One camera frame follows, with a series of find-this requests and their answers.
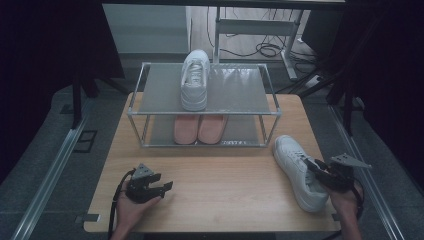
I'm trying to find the two-tier metal shoe rack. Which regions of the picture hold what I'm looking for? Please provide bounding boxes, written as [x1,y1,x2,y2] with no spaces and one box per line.
[126,62,283,148]

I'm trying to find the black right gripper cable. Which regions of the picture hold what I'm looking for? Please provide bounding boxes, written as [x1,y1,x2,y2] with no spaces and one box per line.
[329,184,366,240]

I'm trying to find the person's right hand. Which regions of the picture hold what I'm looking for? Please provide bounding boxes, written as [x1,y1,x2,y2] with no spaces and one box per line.
[328,181,364,214]

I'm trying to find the black metal stand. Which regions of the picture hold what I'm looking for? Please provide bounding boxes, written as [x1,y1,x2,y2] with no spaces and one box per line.
[276,16,379,136]
[71,66,129,130]

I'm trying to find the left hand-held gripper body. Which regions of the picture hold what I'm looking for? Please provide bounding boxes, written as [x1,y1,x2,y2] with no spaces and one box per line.
[126,163,163,204]

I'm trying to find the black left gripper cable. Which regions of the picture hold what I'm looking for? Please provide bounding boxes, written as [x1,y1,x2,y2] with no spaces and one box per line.
[108,169,138,240]

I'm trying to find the white power strip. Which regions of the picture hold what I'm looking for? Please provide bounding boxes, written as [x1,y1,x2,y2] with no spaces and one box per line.
[304,74,325,88]

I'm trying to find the person's left hand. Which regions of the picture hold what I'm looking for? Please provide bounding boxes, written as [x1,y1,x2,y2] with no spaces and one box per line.
[116,193,163,234]

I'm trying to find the aluminium floor rail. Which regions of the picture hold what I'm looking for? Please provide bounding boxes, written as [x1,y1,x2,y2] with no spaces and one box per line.
[328,104,406,240]
[11,99,96,240]

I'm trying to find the black cables on floor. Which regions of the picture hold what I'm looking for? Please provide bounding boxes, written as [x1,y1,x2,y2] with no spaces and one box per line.
[205,6,318,64]

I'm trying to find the dark curtain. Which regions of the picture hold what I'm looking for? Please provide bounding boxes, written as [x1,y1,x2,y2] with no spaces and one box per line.
[328,0,424,191]
[0,0,126,184]

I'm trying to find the grey cabinet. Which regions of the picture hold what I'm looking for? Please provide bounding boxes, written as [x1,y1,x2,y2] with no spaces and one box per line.
[102,3,193,55]

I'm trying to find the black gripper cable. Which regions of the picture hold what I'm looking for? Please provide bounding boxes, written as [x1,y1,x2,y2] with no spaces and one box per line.
[329,184,366,240]
[108,169,138,240]

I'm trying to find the white sneaker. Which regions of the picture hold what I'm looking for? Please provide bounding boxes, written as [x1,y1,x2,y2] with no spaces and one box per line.
[272,134,330,213]
[180,49,211,112]

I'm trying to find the white metal desk frame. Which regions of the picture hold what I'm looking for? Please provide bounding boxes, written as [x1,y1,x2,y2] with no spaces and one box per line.
[212,6,306,81]

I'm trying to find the pink slipper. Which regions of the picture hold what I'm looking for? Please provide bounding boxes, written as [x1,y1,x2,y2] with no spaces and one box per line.
[173,114,201,146]
[197,114,229,146]

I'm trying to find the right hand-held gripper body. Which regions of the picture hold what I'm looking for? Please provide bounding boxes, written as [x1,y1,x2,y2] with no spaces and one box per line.
[319,152,373,193]

